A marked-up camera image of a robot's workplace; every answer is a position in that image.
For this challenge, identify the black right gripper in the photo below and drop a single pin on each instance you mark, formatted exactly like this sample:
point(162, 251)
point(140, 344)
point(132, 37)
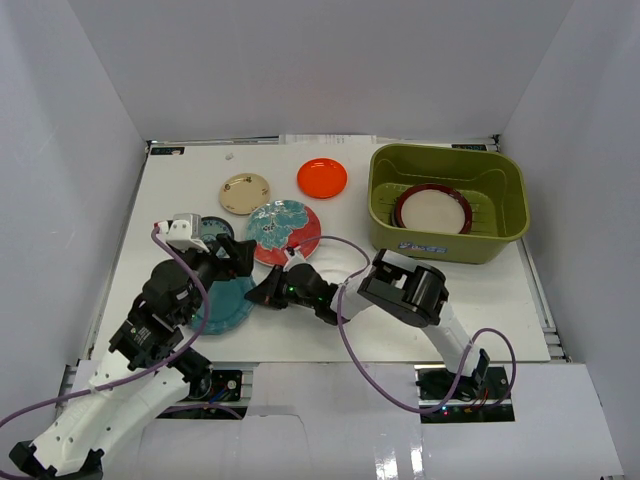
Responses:
point(268, 291)

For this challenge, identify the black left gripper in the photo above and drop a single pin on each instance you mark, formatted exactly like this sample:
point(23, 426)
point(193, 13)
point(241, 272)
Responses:
point(223, 258)

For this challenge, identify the blue white patterned plate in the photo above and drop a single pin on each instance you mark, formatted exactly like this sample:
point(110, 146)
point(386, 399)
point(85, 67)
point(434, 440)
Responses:
point(212, 226)

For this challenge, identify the teal scalloped plate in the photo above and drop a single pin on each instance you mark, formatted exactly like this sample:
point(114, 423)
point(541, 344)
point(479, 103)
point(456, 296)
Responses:
point(228, 307)

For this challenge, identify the red teal floral plate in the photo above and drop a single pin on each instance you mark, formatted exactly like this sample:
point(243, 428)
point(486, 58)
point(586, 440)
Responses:
point(281, 224)

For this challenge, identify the orange round plate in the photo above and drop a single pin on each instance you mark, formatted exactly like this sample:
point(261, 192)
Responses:
point(322, 178)

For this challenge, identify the red rimmed beige plate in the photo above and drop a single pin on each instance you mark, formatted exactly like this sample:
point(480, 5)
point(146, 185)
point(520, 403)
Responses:
point(432, 208)

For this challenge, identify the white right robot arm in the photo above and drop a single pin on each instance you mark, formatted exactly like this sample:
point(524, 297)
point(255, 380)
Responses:
point(409, 290)

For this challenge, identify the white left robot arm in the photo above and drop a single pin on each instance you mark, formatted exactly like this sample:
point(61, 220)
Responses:
point(148, 368)

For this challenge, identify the olive green plastic bin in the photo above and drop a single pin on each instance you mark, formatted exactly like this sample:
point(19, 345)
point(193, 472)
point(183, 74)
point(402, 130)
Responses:
point(491, 183)

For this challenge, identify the cream floral small plate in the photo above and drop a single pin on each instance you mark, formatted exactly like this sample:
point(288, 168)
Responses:
point(243, 193)

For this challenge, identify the white paper sheets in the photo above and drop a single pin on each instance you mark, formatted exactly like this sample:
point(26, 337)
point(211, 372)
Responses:
point(326, 139)

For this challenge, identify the black label sticker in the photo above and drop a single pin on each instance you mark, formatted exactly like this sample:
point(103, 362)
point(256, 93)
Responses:
point(474, 147)
point(166, 151)

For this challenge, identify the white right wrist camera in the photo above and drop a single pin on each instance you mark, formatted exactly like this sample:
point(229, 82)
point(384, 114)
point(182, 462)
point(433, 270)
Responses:
point(294, 257)

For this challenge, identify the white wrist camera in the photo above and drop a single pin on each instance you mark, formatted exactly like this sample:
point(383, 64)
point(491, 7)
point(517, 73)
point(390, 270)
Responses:
point(183, 232)
point(294, 257)

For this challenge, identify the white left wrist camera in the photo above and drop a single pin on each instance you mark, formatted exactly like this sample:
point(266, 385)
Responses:
point(183, 232)

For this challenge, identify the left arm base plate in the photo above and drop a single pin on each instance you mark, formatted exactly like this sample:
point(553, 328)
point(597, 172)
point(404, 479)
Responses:
point(217, 386)

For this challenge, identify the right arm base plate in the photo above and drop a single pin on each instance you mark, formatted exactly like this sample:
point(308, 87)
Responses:
point(489, 403)

